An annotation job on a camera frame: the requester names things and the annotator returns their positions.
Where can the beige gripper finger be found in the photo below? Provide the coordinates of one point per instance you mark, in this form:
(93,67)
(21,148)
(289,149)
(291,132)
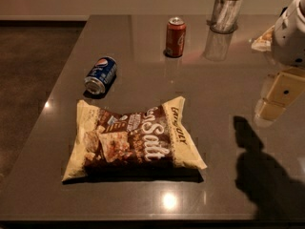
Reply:
(287,87)
(267,110)

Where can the blue pepsi can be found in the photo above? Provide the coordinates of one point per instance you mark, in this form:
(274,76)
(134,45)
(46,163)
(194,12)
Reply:
(101,75)

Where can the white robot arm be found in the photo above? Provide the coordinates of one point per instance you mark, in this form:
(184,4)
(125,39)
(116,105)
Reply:
(284,44)

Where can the red soda can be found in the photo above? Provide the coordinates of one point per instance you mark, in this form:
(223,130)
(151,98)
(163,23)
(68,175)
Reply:
(176,31)

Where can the small snack packet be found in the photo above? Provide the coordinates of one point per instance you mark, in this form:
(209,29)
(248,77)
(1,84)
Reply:
(264,42)

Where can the yellow brown chips bag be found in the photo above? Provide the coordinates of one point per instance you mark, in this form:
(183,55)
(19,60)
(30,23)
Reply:
(155,138)

